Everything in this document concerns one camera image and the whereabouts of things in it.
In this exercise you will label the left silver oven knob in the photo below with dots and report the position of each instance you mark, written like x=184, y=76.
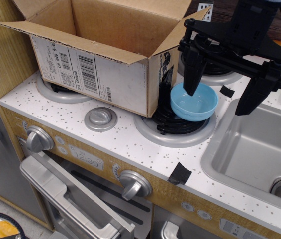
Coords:
x=38, y=140

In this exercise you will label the right silver oven knob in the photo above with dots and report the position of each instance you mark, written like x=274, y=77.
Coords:
x=134, y=184

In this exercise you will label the black tape piece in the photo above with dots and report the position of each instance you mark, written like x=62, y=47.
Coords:
x=227, y=91
x=179, y=175

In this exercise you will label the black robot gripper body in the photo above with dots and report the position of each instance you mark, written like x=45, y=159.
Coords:
x=240, y=45

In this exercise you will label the orange object on floor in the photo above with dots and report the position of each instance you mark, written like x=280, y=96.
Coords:
x=7, y=229

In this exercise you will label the silver oven door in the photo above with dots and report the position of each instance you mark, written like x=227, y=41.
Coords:
x=84, y=205

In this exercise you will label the back left stove burner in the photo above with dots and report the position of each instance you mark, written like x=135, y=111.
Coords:
x=59, y=94

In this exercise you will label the back right black stove burner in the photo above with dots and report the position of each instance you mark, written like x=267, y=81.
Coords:
x=215, y=75

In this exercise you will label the grey toy refrigerator door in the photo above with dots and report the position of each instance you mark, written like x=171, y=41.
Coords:
x=14, y=188

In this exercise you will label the silver dishwasher handle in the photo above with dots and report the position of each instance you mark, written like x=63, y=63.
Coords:
x=169, y=230

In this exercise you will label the black stove burner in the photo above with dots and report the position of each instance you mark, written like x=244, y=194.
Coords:
x=165, y=128
x=215, y=75

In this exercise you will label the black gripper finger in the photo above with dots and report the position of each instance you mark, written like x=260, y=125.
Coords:
x=259, y=87
x=195, y=64

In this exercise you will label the grey toy sink basin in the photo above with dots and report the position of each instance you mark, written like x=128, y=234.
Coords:
x=245, y=152

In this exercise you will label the black tape piece back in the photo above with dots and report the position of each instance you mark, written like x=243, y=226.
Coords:
x=227, y=91

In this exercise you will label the front right black stove burner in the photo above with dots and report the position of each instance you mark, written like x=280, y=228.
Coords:
x=165, y=128

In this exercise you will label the black tape piece front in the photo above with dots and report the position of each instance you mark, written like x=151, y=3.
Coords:
x=179, y=175

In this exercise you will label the silver oven knob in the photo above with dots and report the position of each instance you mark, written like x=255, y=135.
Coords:
x=38, y=140
x=134, y=184

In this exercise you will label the grey round stovetop knob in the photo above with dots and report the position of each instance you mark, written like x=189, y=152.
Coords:
x=100, y=119

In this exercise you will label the light blue plastic bowl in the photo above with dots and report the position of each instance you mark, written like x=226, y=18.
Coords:
x=198, y=107

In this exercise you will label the oven clock display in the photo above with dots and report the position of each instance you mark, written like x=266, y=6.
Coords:
x=87, y=157

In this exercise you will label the open cardboard shipping box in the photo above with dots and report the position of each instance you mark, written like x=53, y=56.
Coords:
x=116, y=51

